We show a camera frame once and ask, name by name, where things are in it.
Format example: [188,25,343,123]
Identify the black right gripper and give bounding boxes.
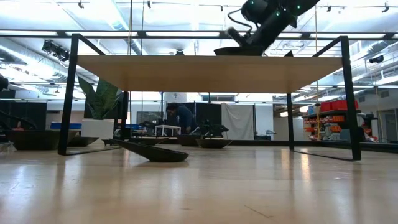
[226,14,295,47]

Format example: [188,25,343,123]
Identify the black leaf-shaped plate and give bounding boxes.
[67,136,100,147]
[195,138,233,149]

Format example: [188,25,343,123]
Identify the wooden riser shelf black legs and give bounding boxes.
[57,32,363,162]

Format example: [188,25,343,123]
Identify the white hanging sheet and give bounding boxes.
[221,103,256,141]

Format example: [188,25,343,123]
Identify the black partition panels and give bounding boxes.
[167,101,222,138]

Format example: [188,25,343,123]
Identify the shelving rack with orange bins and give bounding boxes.
[303,99,363,142]

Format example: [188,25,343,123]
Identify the person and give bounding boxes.
[166,103,199,135]

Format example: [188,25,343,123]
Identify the small white table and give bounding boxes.
[154,124,182,138]

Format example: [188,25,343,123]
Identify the snake plant in white pot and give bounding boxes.
[77,76,124,141]

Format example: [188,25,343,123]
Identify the black spotlight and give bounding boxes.
[41,39,71,62]

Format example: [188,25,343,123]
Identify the blue box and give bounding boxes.
[50,122,82,131]

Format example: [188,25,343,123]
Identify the black aluminium table frame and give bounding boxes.
[102,136,398,155]

